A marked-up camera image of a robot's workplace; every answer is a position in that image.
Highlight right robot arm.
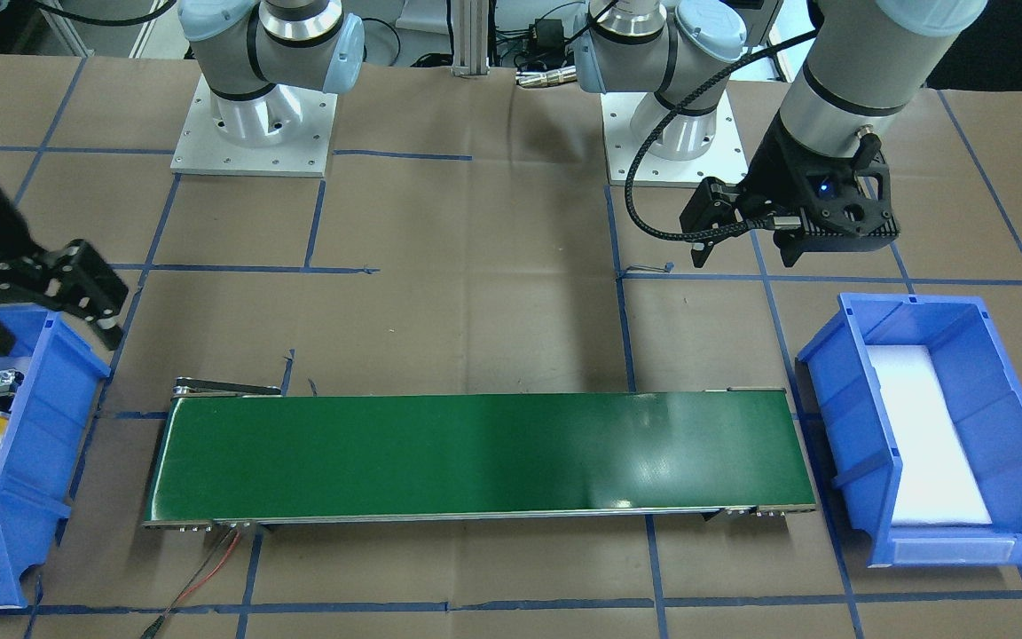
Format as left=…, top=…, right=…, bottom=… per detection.
left=0, top=1, right=365, bottom=356

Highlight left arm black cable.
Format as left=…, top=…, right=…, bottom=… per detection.
left=623, top=31, right=818, bottom=245

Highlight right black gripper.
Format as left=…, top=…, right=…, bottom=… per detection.
left=0, top=187, right=130, bottom=356

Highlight green conveyor belt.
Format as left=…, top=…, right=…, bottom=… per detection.
left=143, top=390, right=816, bottom=527

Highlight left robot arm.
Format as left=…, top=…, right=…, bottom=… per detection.
left=573, top=1, right=986, bottom=267

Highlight blue bin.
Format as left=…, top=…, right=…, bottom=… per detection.
left=798, top=292, right=1022, bottom=569
left=0, top=306, right=110, bottom=608

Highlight red black conveyor wires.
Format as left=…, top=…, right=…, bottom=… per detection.
left=140, top=530, right=246, bottom=638

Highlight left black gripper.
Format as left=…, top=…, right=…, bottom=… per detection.
left=679, top=115, right=857, bottom=268

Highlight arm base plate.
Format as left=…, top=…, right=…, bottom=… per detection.
left=170, top=78, right=338, bottom=178
left=601, top=92, right=749, bottom=187

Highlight aluminium frame post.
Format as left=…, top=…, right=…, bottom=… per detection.
left=447, top=1, right=495, bottom=77

